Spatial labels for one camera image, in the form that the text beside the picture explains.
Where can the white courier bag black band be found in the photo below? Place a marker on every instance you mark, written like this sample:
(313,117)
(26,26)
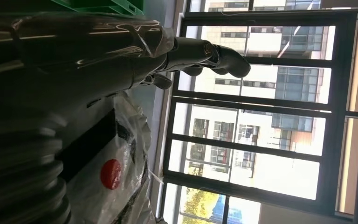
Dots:
(117,139)

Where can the green plastic basket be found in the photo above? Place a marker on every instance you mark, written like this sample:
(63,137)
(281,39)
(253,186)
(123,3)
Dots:
(105,6)

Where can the black window frame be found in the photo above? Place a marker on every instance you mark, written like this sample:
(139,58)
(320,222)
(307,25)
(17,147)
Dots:
(336,102)

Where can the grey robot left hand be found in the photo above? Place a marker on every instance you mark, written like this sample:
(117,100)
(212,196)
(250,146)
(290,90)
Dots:
(74,61)

